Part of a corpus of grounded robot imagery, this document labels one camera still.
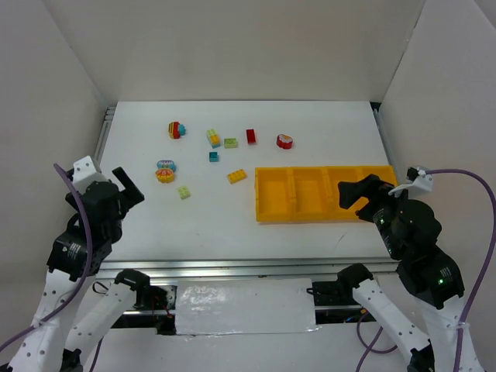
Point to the red rectangular lego brick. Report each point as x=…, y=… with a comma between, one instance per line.
x=251, y=136

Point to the yellow four-compartment tray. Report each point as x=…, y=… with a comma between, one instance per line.
x=309, y=194

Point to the red flower lego piece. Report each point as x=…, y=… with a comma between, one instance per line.
x=284, y=142

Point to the yellow rectangular lego brick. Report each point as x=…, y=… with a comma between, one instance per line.
x=236, y=176

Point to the orange flower lego piece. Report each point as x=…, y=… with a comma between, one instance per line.
x=165, y=175

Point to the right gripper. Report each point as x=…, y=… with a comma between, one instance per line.
x=370, y=200

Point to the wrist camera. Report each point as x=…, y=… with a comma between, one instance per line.
x=86, y=171
x=419, y=181

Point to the green yellow blue lego stack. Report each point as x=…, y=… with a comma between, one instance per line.
x=213, y=138

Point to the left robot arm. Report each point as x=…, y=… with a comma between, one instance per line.
x=54, y=341

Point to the light green lego brick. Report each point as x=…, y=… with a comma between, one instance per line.
x=230, y=143

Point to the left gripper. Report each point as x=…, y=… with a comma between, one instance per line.
x=119, y=194

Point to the teal small lego brick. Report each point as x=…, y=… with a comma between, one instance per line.
x=213, y=157

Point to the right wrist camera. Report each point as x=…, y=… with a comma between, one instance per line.
x=419, y=181

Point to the pale green lego brick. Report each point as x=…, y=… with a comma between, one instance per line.
x=184, y=192

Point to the yellow red blue lego stack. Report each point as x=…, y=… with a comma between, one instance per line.
x=176, y=130

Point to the aluminium frame rail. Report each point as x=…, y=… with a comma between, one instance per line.
x=234, y=269

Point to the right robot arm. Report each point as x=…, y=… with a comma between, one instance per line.
x=409, y=231

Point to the white taped cover plate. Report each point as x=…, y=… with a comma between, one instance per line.
x=261, y=306

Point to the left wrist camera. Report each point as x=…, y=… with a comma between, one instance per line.
x=86, y=171

